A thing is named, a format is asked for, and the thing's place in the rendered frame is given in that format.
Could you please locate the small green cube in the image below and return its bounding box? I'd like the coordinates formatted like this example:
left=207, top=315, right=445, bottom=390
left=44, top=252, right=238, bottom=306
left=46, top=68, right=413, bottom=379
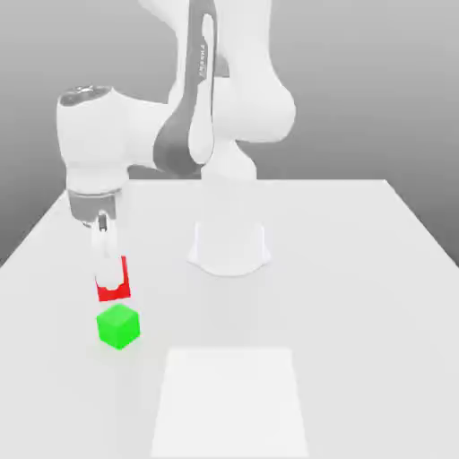
left=95, top=302, right=142, bottom=351

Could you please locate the small red cube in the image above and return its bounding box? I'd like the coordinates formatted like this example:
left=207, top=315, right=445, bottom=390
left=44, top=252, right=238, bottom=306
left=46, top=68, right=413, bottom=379
left=95, top=255, right=133, bottom=303

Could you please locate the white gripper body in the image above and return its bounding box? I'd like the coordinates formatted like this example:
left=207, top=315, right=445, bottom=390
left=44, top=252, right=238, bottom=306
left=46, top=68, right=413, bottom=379
left=91, top=219, right=119, bottom=267

